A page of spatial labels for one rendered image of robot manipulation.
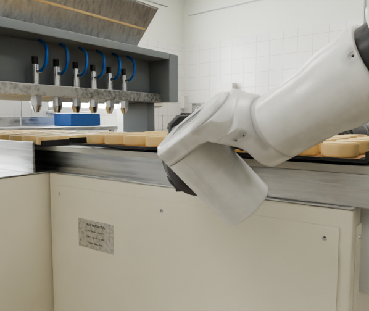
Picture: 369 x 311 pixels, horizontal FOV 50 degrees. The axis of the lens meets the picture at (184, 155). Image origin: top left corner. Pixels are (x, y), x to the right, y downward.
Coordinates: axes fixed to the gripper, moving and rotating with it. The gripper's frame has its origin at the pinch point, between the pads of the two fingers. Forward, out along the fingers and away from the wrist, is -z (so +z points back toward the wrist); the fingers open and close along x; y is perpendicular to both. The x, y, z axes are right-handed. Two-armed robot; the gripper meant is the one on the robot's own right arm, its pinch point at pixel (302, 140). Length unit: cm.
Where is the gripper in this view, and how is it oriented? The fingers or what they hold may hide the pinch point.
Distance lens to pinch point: 101.1
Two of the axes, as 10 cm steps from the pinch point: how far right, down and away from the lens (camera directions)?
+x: 0.0, -10.0, -1.0
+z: 9.9, -0.1, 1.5
